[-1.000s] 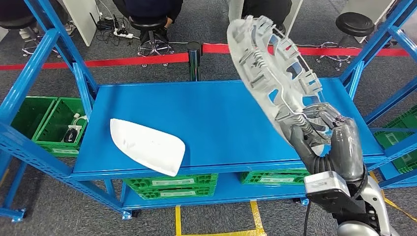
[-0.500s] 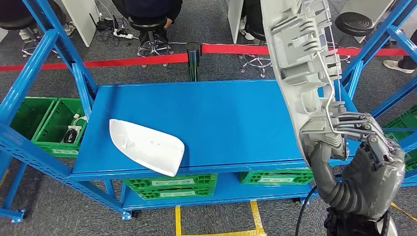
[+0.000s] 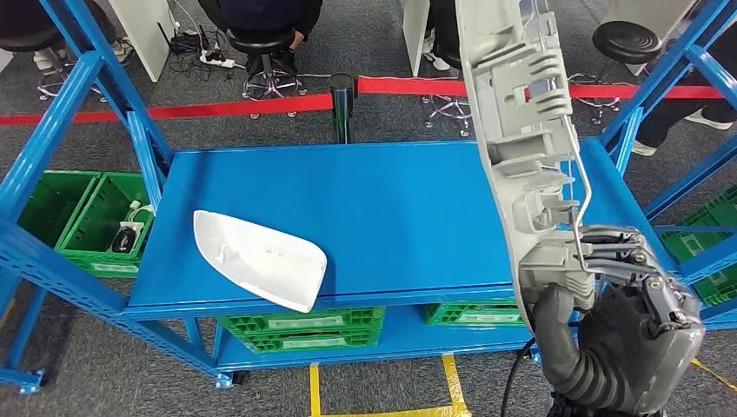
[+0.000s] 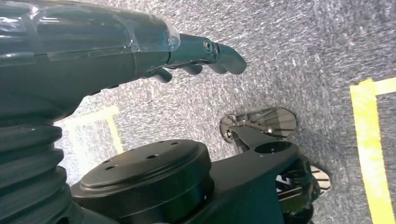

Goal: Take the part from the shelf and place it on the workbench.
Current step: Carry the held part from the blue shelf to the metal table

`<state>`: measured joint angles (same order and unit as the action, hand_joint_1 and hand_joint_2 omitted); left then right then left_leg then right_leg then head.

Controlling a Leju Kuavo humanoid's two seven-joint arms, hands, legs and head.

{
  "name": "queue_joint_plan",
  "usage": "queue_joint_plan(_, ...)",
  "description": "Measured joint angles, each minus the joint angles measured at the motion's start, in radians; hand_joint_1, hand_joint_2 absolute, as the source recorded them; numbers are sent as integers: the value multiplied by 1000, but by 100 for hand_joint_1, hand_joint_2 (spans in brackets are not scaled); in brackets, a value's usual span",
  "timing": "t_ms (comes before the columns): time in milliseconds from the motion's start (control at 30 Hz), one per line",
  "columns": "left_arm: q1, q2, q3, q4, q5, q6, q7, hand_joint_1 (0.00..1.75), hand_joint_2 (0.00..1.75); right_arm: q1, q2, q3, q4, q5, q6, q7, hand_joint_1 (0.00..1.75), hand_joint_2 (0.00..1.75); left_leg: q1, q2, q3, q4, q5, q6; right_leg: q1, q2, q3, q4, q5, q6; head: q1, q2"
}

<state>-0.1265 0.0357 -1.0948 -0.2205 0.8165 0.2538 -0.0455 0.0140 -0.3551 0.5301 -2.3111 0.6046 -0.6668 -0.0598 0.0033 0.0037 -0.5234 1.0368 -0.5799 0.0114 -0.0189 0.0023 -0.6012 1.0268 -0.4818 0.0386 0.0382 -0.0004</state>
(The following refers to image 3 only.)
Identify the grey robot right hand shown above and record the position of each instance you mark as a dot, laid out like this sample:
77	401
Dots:
633	345

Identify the red barrier belt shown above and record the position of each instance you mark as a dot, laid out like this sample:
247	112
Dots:
173	109
403	86

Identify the black chrome stanchion post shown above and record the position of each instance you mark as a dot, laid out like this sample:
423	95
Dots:
342	109

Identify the black round stool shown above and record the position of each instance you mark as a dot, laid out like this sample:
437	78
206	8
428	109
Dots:
29	40
262	41
627	43
452	60

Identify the black router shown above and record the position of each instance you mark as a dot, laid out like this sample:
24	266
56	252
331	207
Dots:
184	43

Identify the silver wheel hubcap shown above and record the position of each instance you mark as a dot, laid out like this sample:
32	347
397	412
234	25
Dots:
495	115

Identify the person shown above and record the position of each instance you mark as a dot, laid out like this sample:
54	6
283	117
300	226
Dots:
443	23
23	17
259	11
662	124

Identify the empty green plastic crate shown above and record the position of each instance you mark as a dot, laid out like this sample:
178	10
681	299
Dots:
52	207

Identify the blue metal shelf rack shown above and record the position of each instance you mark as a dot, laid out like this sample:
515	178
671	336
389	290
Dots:
717	313
345	201
26	331

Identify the yellow floor tape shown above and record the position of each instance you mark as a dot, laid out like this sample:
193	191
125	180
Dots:
714	374
315	391

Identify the white power strip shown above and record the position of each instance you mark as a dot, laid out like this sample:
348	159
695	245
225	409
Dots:
219	62

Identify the white plastic car part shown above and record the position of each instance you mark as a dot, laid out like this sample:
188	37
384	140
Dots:
259	259

